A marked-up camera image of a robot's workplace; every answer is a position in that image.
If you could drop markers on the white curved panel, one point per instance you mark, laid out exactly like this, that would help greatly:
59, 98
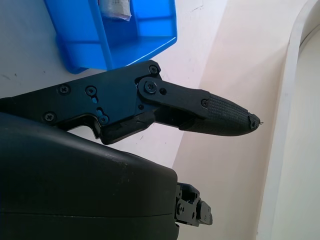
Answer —
297, 125

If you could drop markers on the blue plastic tray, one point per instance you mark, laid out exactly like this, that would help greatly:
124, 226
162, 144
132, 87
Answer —
82, 35

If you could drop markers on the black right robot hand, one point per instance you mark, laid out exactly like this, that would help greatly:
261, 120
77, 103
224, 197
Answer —
75, 180

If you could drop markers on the purple bag roll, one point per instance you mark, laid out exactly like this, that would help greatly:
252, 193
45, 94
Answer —
115, 8

